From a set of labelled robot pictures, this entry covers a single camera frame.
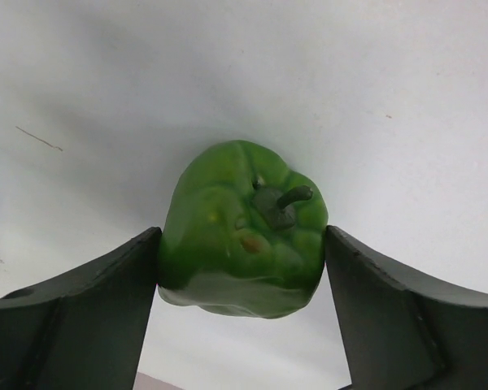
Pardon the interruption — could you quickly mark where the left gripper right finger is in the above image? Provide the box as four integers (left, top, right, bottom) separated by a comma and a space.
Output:
325, 226, 488, 390

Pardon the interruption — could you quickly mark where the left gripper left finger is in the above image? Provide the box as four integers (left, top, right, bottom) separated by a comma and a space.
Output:
0, 227, 161, 389

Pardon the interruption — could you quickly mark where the green bell pepper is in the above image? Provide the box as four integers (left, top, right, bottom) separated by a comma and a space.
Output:
157, 140, 328, 319

